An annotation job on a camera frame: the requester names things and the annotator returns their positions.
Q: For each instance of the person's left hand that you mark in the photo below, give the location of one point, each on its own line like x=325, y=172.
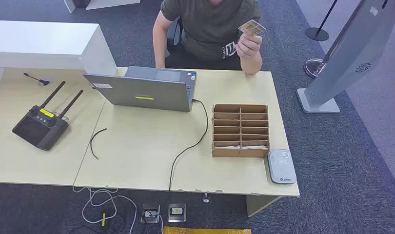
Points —
x=249, y=45

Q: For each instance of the tan ID card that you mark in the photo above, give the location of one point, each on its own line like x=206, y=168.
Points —
x=251, y=27

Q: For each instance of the person's right forearm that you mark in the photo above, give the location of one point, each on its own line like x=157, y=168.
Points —
x=158, y=51

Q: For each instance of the person's left forearm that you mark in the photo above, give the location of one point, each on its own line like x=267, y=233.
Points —
x=251, y=64

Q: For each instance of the person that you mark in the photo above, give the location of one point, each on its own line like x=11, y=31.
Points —
x=210, y=29

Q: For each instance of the white room key card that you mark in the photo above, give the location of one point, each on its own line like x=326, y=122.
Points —
x=228, y=147
x=254, y=147

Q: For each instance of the cardboard card organizer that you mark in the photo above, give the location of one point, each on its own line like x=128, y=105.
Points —
x=240, y=152

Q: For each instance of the grey card reader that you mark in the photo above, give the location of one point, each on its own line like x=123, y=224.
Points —
x=281, y=168

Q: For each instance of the chrome stanchion base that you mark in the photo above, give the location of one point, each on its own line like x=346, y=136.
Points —
x=312, y=68

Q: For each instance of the grey kiosk stand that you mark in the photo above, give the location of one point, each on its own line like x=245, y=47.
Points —
x=349, y=55

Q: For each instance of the grey laptop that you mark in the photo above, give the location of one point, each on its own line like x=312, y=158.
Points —
x=139, y=92

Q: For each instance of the white furniture base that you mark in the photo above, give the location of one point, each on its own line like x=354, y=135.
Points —
x=103, y=3

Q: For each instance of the desk side panel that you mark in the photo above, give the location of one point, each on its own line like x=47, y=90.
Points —
x=259, y=204

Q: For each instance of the metal desk foot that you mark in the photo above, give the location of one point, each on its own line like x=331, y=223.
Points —
x=206, y=198

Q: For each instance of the metal floor socket box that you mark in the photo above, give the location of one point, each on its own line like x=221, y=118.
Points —
x=176, y=212

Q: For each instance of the yellow floor strip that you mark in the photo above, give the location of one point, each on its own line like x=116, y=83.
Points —
x=207, y=231

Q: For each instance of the floor socket with plug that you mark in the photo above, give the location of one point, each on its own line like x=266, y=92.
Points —
x=150, y=213

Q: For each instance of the small black desk microphone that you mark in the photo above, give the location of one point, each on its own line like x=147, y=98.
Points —
x=45, y=82

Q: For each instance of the white counter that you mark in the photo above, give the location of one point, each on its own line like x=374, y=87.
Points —
x=39, y=38

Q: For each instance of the black remote controller with antennas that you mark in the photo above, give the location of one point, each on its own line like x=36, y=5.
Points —
x=39, y=129

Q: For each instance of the black stanchion post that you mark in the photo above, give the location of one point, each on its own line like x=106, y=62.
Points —
x=317, y=34

